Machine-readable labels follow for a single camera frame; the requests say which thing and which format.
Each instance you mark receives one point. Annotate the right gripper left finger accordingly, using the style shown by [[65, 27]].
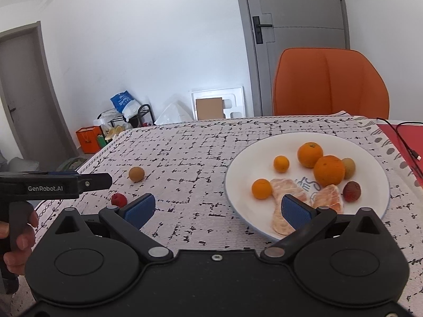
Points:
[[84, 260]]

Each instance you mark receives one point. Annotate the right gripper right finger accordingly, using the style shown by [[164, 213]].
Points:
[[344, 260]]

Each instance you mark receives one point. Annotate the dark red-brown fruit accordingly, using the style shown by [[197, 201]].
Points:
[[351, 192]]

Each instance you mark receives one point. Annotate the red lychee fruit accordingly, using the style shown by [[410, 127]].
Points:
[[119, 200]]

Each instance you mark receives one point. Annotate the yellow-green round fruit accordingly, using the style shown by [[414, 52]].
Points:
[[350, 168]]

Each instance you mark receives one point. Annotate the large orange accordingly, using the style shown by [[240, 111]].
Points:
[[329, 170]]

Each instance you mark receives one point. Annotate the long pomelo peel piece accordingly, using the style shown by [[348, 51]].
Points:
[[281, 189]]

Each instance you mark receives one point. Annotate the brown round fruit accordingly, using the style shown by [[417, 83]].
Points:
[[136, 174]]

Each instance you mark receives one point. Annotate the small tangerine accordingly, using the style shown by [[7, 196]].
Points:
[[261, 189]]

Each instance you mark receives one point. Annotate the medium orange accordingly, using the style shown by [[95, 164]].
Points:
[[309, 153]]

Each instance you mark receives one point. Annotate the small kumquat orange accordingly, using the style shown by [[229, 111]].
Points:
[[281, 164]]

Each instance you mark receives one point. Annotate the left hand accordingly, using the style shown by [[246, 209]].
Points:
[[15, 260]]

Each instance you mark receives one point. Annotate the green leaf floor mat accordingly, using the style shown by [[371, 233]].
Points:
[[72, 164]]

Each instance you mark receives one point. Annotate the grey door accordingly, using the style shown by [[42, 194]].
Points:
[[296, 23], [29, 101]]

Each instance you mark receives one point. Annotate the orange paper bag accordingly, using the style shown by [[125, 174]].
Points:
[[88, 139]]

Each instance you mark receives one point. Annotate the white ceramic plate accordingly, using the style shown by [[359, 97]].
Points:
[[256, 161]]

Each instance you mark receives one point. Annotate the green paper bag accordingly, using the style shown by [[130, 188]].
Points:
[[101, 141]]

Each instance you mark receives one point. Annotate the black metal rack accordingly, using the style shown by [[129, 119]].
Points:
[[113, 118]]

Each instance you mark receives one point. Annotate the blue white plastic bag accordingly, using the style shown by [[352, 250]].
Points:
[[126, 104]]

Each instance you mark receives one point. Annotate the red orange placemat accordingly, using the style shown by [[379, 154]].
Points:
[[407, 138]]

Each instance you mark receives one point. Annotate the patterned white tablecloth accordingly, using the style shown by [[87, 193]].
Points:
[[185, 166]]

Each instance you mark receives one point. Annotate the clear plastic bag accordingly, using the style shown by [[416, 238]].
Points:
[[177, 109]]

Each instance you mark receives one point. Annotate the orange chair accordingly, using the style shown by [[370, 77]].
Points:
[[324, 81]]

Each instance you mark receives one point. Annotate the white foam packaging board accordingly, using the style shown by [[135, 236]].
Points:
[[226, 103]]

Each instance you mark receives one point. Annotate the brown cardboard piece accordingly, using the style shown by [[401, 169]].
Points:
[[209, 108]]

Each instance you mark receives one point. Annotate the black door handle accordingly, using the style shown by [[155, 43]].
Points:
[[258, 26]]

